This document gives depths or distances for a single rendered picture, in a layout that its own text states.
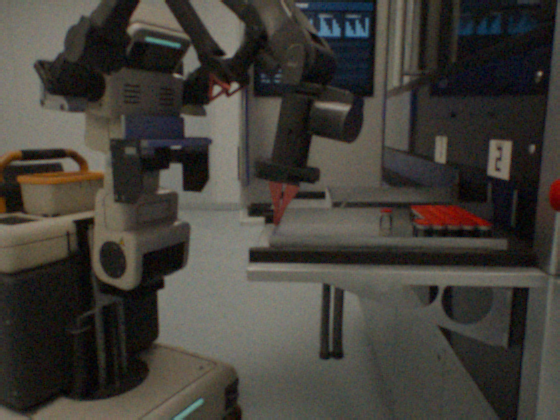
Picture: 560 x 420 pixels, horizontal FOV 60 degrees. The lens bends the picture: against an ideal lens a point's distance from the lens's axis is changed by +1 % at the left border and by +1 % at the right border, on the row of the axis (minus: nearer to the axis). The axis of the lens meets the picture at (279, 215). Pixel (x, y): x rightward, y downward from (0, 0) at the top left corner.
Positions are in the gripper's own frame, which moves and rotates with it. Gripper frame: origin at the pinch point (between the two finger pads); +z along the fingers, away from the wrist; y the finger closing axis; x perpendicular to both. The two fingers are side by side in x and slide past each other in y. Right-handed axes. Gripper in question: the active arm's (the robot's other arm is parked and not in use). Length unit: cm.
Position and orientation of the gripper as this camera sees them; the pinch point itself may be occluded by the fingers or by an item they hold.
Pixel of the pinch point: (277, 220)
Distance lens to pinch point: 77.1
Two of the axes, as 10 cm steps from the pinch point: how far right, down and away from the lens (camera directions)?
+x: 0.5, -2.2, 9.7
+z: -1.9, 9.6, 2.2
